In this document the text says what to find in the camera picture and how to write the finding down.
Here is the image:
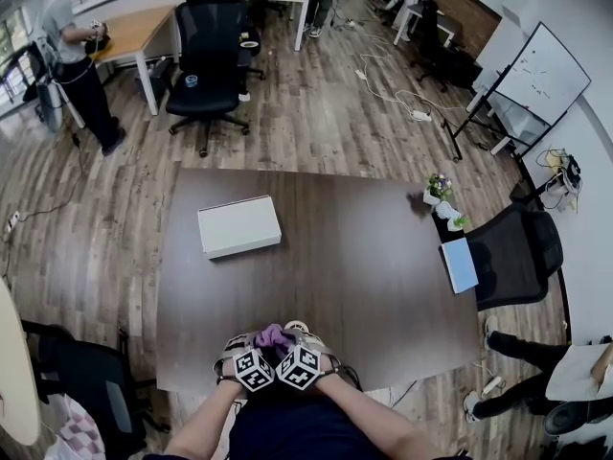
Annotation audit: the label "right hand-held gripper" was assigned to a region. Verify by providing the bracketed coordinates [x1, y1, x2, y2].
[275, 332, 342, 392]

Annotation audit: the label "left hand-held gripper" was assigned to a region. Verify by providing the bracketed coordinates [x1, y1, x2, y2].
[213, 333, 278, 393]

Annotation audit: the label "purple cleaning cloth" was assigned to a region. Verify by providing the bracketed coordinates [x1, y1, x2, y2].
[253, 323, 298, 354]

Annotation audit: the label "person's right forearm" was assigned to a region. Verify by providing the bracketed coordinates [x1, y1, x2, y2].
[313, 374, 461, 460]

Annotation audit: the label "person's left forearm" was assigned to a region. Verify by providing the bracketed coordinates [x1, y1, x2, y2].
[162, 379, 248, 460]

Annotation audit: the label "person's navy shirt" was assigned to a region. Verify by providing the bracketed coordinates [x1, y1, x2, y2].
[229, 390, 384, 460]

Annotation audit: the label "flat white box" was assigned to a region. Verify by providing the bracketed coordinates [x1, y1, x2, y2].
[196, 195, 283, 261]

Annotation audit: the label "black mesh office chair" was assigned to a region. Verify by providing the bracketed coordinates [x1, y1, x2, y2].
[465, 203, 565, 311]
[165, 0, 267, 158]
[21, 321, 171, 460]
[411, 0, 483, 93]

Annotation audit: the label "light blue notebook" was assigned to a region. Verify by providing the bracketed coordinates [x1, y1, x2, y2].
[439, 237, 480, 295]

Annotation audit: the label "black tray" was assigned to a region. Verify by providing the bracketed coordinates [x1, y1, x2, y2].
[431, 207, 465, 244]

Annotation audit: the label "pink checkered cloth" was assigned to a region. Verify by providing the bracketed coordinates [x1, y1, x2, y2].
[45, 393, 106, 460]

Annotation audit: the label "purple flowers in white pot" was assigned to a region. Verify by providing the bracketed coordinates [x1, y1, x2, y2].
[422, 172, 454, 206]

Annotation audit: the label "round cream table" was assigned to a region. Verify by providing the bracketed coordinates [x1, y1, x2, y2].
[0, 278, 42, 448]

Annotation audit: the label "black computer tower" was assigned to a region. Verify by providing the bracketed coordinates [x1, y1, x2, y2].
[148, 57, 173, 96]

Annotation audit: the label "grey oval hard-shell case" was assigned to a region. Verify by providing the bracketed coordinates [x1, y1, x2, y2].
[35, 72, 66, 133]

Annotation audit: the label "whiteboard on black stand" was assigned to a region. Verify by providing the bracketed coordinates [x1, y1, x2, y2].
[444, 20, 593, 162]

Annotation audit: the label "black backpack rig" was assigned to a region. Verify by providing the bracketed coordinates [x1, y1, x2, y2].
[26, 26, 61, 83]

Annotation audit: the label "white floor cable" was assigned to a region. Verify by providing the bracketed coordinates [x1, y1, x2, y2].
[358, 35, 475, 119]

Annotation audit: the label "cluttered cable pile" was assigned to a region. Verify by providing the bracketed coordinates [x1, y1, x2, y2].
[534, 147, 584, 214]

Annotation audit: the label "window with dark frame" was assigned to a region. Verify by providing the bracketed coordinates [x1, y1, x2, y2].
[0, 7, 30, 104]

